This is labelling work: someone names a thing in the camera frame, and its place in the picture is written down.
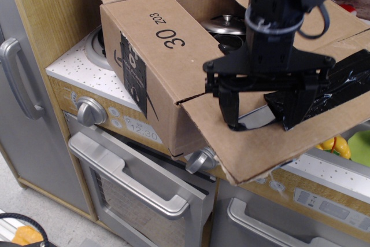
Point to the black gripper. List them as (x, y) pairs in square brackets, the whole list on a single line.
[(268, 64)]

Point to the large brown cardboard box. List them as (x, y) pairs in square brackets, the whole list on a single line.
[(158, 47)]

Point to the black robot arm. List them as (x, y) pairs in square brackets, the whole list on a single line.
[(276, 18)]

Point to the silver right stove knob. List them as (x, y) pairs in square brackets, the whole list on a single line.
[(201, 160)]

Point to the silver stove knob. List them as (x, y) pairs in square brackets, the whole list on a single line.
[(90, 112), (201, 160)]

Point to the silver pot lid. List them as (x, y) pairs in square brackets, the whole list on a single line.
[(225, 24)]

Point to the yellow toy bell pepper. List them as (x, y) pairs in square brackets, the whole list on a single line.
[(336, 145)]

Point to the grey toy sink basin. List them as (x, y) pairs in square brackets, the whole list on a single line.
[(350, 164)]

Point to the green toy lettuce leaf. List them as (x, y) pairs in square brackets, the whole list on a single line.
[(359, 147)]

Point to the grey toy dishwasher door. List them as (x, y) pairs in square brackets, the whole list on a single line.
[(242, 218)]

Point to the digital clock panel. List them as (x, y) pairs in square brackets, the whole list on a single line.
[(143, 129)]

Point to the dishwasher control panel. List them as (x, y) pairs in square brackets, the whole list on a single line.
[(332, 209)]

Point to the grey toy oven door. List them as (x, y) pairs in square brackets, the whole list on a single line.
[(143, 196)]

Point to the silver left stove knob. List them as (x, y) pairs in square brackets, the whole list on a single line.
[(90, 112)]

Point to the grey toy stove burner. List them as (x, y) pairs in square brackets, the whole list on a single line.
[(95, 49)]

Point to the grey toy fridge door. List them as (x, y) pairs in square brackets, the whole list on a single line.
[(36, 151)]

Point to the orange object bottom left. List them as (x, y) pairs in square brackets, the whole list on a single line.
[(26, 235)]

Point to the grey fridge door handle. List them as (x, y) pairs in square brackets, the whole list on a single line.
[(9, 51)]

